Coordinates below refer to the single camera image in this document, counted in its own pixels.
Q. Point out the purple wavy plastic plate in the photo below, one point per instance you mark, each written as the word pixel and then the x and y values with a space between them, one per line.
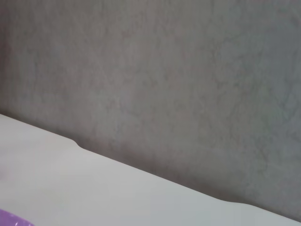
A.
pixel 11 219

